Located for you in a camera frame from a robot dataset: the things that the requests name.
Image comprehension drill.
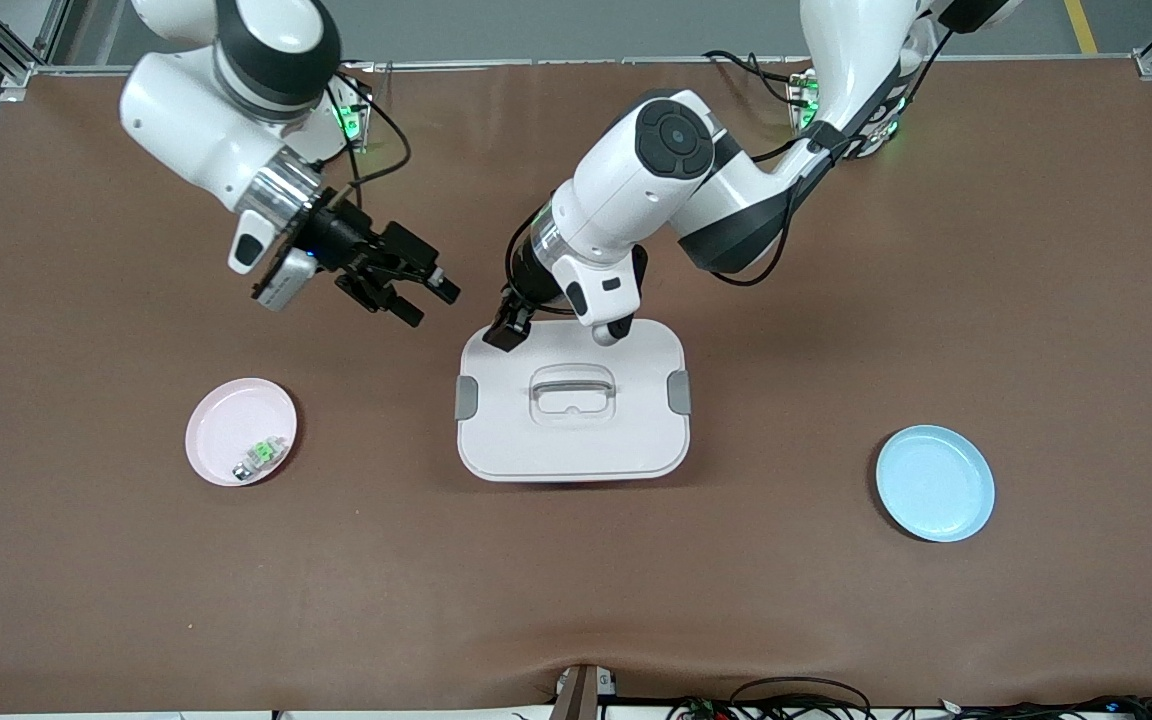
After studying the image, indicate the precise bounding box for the white lidded storage box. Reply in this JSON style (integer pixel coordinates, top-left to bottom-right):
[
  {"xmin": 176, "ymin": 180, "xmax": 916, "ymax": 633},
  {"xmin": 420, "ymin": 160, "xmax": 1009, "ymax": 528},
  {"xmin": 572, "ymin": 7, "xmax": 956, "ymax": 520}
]
[{"xmin": 454, "ymin": 318, "xmax": 694, "ymax": 484}]

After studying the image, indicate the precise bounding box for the pink plate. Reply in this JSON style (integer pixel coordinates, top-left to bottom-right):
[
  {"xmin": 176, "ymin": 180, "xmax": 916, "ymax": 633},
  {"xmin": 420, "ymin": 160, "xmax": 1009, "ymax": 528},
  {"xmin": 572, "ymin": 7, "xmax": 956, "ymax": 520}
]
[{"xmin": 184, "ymin": 377, "xmax": 299, "ymax": 488}]

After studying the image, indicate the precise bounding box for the brown table mat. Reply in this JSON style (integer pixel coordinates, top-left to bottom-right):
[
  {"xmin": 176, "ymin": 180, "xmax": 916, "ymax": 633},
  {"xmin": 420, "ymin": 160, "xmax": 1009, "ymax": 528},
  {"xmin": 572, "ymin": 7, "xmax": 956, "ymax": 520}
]
[{"xmin": 0, "ymin": 58, "xmax": 1152, "ymax": 713}]

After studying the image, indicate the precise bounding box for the blue plate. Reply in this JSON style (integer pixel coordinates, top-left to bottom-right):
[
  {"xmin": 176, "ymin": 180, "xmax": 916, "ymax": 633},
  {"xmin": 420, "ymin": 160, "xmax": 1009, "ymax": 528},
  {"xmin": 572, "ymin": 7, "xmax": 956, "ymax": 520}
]
[{"xmin": 875, "ymin": 424, "xmax": 996, "ymax": 544}]

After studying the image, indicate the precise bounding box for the grey box lid handle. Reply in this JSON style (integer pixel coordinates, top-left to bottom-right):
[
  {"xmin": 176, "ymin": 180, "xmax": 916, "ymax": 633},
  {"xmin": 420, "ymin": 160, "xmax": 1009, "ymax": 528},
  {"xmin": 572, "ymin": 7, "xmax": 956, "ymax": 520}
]
[{"xmin": 530, "ymin": 366, "xmax": 618, "ymax": 403}]

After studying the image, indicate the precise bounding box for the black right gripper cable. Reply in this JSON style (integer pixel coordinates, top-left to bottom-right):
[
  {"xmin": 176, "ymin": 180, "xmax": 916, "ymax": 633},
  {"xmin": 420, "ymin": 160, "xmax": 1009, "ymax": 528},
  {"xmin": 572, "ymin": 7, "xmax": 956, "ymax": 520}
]
[{"xmin": 331, "ymin": 70, "xmax": 413, "ymax": 213}]

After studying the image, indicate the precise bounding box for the green switch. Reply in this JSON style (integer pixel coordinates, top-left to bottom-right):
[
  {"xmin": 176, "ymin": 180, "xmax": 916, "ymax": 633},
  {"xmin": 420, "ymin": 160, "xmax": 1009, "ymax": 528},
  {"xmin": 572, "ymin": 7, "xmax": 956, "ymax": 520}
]
[{"xmin": 232, "ymin": 436, "xmax": 289, "ymax": 482}]

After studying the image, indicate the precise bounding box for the silver table edge rail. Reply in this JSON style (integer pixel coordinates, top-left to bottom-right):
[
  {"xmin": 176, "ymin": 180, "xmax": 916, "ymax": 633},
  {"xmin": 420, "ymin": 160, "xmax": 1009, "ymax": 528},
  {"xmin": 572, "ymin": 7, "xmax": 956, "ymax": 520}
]
[{"xmin": 36, "ymin": 56, "xmax": 1137, "ymax": 77}]

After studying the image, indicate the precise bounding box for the black left arm base cable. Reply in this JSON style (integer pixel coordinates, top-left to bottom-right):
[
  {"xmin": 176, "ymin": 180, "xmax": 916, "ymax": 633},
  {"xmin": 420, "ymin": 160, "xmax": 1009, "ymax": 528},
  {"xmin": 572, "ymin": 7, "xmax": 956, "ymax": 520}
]
[{"xmin": 703, "ymin": 50, "xmax": 815, "ymax": 106}]

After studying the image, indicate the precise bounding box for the grey mount post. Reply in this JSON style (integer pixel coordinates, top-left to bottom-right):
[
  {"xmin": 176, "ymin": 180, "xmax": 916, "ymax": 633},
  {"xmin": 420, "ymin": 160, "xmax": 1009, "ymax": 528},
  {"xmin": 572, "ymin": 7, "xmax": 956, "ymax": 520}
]
[{"xmin": 549, "ymin": 664, "xmax": 619, "ymax": 720}]

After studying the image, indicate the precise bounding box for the black looped cable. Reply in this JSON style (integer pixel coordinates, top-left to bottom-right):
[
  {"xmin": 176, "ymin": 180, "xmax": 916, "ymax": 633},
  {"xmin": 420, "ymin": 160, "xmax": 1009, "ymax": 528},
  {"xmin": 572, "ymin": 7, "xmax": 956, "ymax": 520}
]
[{"xmin": 728, "ymin": 677, "xmax": 872, "ymax": 720}]

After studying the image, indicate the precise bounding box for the black cable bundle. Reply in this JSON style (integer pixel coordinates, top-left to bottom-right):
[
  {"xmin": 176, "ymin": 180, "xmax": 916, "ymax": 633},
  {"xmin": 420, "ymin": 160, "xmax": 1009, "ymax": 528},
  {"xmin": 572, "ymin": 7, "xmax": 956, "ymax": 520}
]
[{"xmin": 936, "ymin": 694, "xmax": 1152, "ymax": 720}]

